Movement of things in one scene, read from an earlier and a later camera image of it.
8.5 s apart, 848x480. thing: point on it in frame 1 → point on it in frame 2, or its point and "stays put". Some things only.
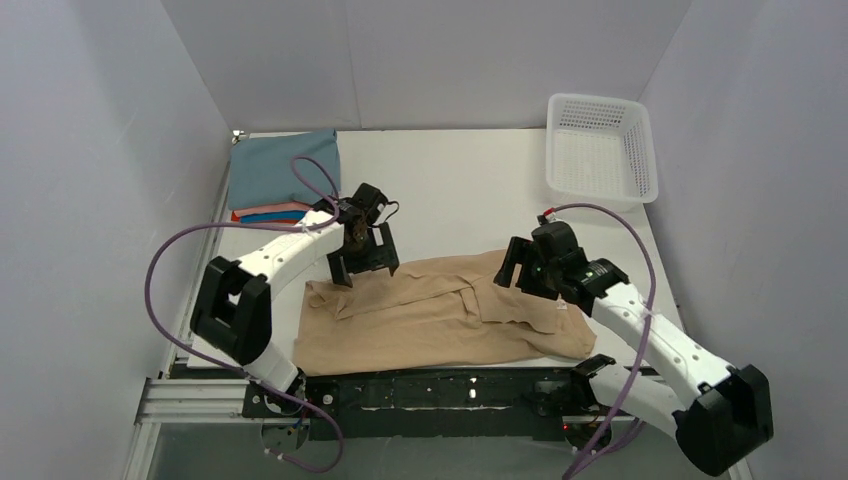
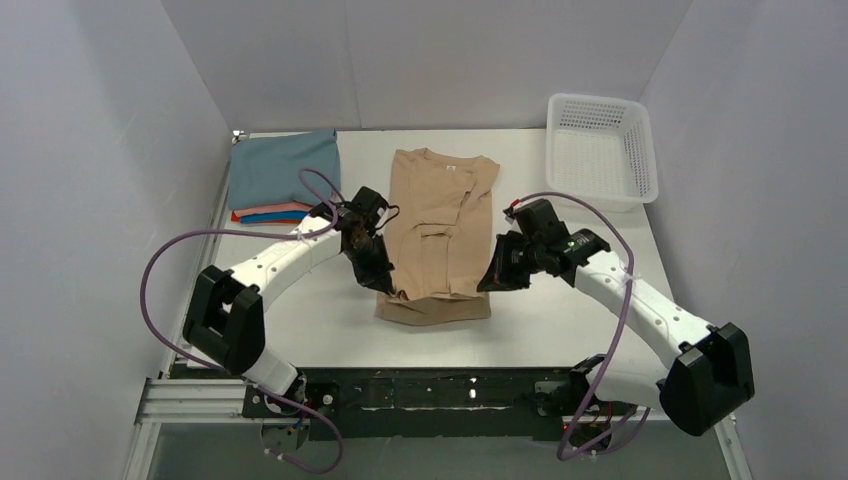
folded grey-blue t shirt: [260, 170] stays put
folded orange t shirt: [237, 219] stays put
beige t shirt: [444, 313] → [439, 237]
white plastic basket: [600, 151] stays put
